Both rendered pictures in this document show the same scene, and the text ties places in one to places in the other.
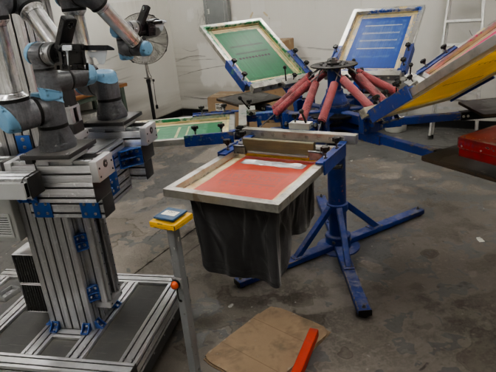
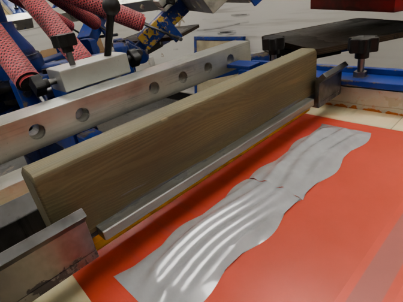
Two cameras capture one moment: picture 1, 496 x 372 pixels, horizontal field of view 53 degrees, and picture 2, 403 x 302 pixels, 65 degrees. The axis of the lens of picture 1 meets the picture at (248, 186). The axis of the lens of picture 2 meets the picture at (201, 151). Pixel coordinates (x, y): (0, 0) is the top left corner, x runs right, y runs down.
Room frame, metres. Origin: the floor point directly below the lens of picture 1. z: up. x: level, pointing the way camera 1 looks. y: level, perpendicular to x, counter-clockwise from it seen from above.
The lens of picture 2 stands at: (2.40, 0.15, 1.16)
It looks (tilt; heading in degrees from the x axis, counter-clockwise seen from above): 27 degrees down; 288
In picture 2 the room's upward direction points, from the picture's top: 9 degrees counter-clockwise
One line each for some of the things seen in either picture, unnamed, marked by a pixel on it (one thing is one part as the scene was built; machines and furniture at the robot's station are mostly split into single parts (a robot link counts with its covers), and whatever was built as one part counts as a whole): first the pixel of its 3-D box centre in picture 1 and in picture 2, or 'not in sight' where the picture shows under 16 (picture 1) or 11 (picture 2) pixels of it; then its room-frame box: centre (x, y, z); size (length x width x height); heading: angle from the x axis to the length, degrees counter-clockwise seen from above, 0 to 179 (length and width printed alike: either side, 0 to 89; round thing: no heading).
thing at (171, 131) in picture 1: (196, 116); not in sight; (3.23, 0.29, 1.05); 1.08 x 0.61 x 0.23; 89
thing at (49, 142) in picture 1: (55, 135); not in sight; (2.02, 0.77, 1.31); 0.15 x 0.15 x 0.10
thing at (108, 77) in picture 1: (105, 83); not in sight; (2.50, 0.65, 1.42); 0.13 x 0.12 x 0.14; 52
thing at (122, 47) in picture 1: (127, 49); not in sight; (2.78, 0.57, 1.56); 0.11 x 0.08 x 0.11; 52
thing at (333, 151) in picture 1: (331, 158); (312, 86); (2.37, -0.43, 0.97); 0.30 x 0.05 x 0.07; 149
